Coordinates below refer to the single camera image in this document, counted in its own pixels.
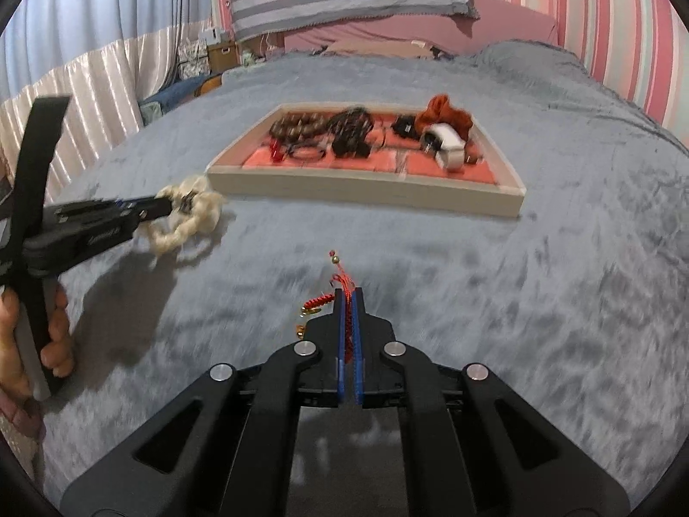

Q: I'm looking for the blue sheer curtain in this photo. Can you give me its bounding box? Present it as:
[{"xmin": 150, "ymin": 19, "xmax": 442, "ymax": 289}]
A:
[{"xmin": 0, "ymin": 0, "xmax": 217, "ymax": 104}]

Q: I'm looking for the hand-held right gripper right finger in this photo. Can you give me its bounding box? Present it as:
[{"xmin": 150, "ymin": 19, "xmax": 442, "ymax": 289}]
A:
[{"xmin": 352, "ymin": 285, "xmax": 631, "ymax": 517}]

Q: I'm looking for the orange scrunchie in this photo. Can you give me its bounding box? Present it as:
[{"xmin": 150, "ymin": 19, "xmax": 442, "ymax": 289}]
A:
[{"xmin": 414, "ymin": 94, "xmax": 475, "ymax": 139}]

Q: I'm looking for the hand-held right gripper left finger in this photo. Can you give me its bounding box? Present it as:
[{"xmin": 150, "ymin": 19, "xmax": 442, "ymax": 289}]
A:
[{"xmin": 60, "ymin": 288, "xmax": 355, "ymax": 517}]

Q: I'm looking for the person's left hand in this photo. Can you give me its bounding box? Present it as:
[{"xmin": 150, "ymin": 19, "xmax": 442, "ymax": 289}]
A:
[{"xmin": 0, "ymin": 285, "xmax": 75, "ymax": 402}]

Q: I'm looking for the red braided bracelet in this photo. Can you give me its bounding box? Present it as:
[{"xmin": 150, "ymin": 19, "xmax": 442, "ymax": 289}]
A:
[{"xmin": 293, "ymin": 249, "xmax": 361, "ymax": 362}]

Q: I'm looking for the white band wristwatch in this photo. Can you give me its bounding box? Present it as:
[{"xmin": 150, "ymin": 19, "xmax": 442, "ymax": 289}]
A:
[{"xmin": 421, "ymin": 123, "xmax": 467, "ymax": 171}]

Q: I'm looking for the cream braided scrunchie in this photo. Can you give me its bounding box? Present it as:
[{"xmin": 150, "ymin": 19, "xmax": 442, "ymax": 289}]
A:
[{"xmin": 140, "ymin": 174, "xmax": 230, "ymax": 257}]

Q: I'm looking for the brick pattern tray box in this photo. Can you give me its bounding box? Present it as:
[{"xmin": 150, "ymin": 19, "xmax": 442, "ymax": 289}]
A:
[{"xmin": 206, "ymin": 103, "xmax": 528, "ymax": 221}]

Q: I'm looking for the cardboard storage box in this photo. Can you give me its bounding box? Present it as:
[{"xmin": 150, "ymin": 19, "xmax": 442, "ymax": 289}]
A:
[{"xmin": 205, "ymin": 40, "xmax": 239, "ymax": 72}]

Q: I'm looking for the pink headboard cushion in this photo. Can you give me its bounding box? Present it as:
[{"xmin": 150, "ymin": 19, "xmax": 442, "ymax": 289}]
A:
[{"xmin": 282, "ymin": 0, "xmax": 561, "ymax": 58}]

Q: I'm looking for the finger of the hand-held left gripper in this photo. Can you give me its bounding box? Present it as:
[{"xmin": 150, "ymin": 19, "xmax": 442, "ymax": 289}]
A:
[{"xmin": 115, "ymin": 196, "xmax": 174, "ymax": 223}]

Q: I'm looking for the brown wooden bead bracelet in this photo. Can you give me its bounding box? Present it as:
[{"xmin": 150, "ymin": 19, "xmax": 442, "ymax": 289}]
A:
[{"xmin": 268, "ymin": 111, "xmax": 331, "ymax": 144}]

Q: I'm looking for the beige pillow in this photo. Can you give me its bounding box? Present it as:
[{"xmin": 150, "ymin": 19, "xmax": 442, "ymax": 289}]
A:
[{"xmin": 322, "ymin": 37, "xmax": 438, "ymax": 58}]

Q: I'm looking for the white satin curtain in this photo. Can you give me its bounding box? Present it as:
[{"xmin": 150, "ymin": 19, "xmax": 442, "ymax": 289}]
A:
[{"xmin": 0, "ymin": 21, "xmax": 217, "ymax": 201}]

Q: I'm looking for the blue folded cloth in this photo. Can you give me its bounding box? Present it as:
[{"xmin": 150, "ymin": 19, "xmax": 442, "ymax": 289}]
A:
[{"xmin": 140, "ymin": 72, "xmax": 225, "ymax": 114}]

